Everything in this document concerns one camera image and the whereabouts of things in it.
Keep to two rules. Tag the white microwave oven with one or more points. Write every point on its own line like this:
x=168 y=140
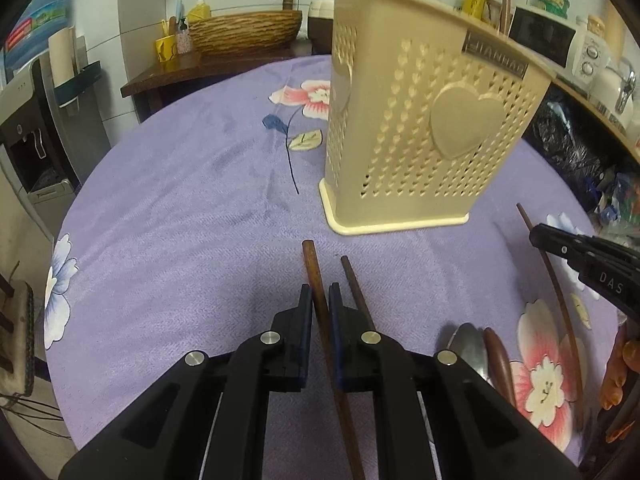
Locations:
x=576 y=54

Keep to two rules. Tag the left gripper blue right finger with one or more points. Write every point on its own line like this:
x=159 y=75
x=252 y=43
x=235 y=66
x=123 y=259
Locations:
x=336 y=308

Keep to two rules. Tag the white brown rice cooker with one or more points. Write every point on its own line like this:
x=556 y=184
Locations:
x=320 y=26

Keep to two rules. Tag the beige perforated cutlery holder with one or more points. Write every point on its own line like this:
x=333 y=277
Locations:
x=426 y=104

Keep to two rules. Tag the small pink floral bottle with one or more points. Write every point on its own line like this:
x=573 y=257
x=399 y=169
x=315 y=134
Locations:
x=183 y=38

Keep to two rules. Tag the dark wooden sink table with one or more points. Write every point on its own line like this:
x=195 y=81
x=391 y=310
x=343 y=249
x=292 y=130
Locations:
x=163 y=84

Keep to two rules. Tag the grey water dispenser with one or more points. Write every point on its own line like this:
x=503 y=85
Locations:
x=54 y=137

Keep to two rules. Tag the woven pattern basin sink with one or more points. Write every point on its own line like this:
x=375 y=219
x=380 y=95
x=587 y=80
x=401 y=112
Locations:
x=244 y=33

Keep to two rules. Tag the black plastic bag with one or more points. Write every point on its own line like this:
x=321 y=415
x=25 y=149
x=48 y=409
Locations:
x=574 y=144

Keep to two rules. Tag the blue water jug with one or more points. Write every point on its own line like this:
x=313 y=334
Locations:
x=40 y=20

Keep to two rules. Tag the yellow mug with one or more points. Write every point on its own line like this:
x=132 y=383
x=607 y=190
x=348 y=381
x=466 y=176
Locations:
x=166 y=48

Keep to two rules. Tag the purple floral tablecloth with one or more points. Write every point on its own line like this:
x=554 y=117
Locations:
x=171 y=319

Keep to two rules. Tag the colourful bags pile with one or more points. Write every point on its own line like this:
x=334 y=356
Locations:
x=615 y=213

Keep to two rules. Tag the paper cup dispenser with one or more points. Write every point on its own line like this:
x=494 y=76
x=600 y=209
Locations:
x=70 y=79

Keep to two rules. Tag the right hand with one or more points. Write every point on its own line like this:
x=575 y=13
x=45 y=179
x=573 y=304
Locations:
x=621 y=373

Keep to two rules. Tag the wooden handled steel spoon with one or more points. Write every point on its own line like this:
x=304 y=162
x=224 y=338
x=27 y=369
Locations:
x=500 y=372

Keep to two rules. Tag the white electric kettle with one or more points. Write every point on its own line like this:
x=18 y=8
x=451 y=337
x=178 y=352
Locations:
x=612 y=93

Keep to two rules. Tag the yellow soap dispenser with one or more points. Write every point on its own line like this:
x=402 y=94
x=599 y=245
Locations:
x=200 y=12

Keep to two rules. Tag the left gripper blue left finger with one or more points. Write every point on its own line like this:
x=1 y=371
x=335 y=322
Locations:
x=303 y=327

